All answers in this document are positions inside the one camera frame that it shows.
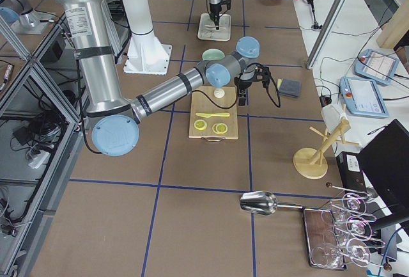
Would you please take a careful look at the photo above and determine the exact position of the lemon slice right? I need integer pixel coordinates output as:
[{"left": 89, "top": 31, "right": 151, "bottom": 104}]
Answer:
[{"left": 212, "top": 123, "right": 228, "bottom": 134}]

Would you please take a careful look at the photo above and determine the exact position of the grey yellow sponge cloth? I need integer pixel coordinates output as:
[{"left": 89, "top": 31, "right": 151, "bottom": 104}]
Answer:
[{"left": 279, "top": 79, "right": 301, "bottom": 98}]

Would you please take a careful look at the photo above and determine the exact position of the teach pendant tablet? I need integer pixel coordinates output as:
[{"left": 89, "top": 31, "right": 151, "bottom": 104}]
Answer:
[
  {"left": 355, "top": 49, "right": 398, "bottom": 86},
  {"left": 339, "top": 77, "right": 389, "bottom": 118}
]

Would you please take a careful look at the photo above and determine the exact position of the lemon slice left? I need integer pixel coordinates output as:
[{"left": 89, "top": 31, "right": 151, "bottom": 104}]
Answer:
[{"left": 194, "top": 119, "right": 208, "bottom": 131}]

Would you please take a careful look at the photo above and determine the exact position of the white bear tray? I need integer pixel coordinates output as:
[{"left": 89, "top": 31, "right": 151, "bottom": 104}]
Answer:
[{"left": 197, "top": 13, "right": 231, "bottom": 42}]

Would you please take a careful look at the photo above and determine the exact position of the wine glass rack tray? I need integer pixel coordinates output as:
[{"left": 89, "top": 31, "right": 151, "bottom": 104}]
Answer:
[{"left": 302, "top": 189, "right": 386, "bottom": 271}]

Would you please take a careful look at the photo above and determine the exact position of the wooden mug tree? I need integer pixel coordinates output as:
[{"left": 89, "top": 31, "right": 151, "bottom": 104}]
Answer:
[{"left": 293, "top": 116, "right": 360, "bottom": 180}]

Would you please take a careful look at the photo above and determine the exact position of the near teach pendant tablet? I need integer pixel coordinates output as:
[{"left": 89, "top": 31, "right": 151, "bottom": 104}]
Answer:
[{"left": 339, "top": 77, "right": 389, "bottom": 118}]

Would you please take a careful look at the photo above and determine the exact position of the black monitor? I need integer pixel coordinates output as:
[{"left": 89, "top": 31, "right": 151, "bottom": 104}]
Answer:
[{"left": 358, "top": 119, "right": 408, "bottom": 231}]

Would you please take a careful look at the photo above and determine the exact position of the yellow plastic knife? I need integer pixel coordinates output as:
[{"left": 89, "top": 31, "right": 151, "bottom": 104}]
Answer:
[{"left": 195, "top": 113, "right": 231, "bottom": 118}]

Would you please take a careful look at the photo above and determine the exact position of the far teach pendant tablet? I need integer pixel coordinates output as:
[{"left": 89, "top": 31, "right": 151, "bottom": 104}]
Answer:
[{"left": 355, "top": 49, "right": 398, "bottom": 86}]

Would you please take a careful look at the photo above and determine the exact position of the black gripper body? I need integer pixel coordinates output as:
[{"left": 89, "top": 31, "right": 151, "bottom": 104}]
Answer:
[
  {"left": 234, "top": 65, "right": 270, "bottom": 98},
  {"left": 208, "top": 0, "right": 231, "bottom": 20}
]

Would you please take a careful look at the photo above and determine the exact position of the aluminium frame post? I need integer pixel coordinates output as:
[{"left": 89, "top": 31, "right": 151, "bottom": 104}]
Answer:
[{"left": 306, "top": 0, "right": 346, "bottom": 69}]

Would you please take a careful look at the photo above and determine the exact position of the metal scoop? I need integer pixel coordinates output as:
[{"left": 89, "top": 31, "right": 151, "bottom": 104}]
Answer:
[{"left": 240, "top": 191, "right": 303, "bottom": 216}]

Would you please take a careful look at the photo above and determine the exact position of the wooden cutting board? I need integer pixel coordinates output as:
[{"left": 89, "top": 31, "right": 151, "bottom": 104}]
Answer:
[{"left": 189, "top": 86, "right": 239, "bottom": 139}]

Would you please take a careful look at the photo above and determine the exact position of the lemon slice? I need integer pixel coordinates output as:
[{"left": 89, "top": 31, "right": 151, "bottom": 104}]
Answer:
[
  {"left": 212, "top": 123, "right": 228, "bottom": 134},
  {"left": 194, "top": 119, "right": 208, "bottom": 131}
]

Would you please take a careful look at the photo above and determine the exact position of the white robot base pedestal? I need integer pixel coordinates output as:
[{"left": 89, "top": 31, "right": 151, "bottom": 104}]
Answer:
[{"left": 122, "top": 0, "right": 172, "bottom": 75}]

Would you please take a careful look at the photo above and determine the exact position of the green ceramic bowl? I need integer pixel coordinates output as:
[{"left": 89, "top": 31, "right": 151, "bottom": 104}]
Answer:
[{"left": 202, "top": 49, "right": 225, "bottom": 61}]

